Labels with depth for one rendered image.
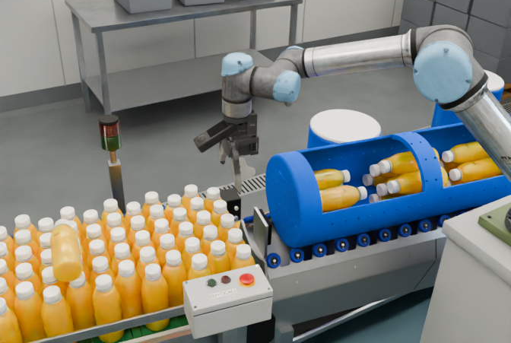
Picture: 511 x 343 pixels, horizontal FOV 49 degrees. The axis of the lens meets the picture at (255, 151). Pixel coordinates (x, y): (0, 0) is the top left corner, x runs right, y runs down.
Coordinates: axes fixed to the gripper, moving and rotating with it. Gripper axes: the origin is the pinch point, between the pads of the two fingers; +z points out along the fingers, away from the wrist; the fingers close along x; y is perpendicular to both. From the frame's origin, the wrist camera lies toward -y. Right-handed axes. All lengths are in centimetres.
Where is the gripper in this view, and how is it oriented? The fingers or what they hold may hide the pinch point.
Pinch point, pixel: (228, 179)
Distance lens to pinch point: 155.5
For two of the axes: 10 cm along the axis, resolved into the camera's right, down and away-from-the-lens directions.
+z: -0.3, 8.6, 5.1
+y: 9.4, -1.6, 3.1
